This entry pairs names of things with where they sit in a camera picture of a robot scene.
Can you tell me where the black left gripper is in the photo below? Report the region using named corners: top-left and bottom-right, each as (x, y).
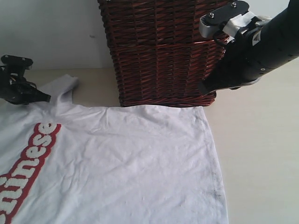
top-left (0, 67), bottom-right (51, 105)

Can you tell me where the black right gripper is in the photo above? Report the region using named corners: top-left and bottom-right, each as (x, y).
top-left (198, 0), bottom-right (299, 95)

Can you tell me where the white t-shirt red lettering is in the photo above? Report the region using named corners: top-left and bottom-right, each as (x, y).
top-left (0, 75), bottom-right (228, 224)

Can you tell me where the dark brown wicker basket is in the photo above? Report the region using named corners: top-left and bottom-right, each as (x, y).
top-left (98, 0), bottom-right (227, 107)

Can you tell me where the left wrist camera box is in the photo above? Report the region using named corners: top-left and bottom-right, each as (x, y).
top-left (0, 55), bottom-right (33, 77)

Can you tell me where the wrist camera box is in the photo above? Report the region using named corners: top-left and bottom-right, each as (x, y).
top-left (199, 0), bottom-right (272, 39)
top-left (0, 55), bottom-right (33, 77)

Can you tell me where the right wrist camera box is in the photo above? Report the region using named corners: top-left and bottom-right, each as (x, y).
top-left (199, 0), bottom-right (272, 39)

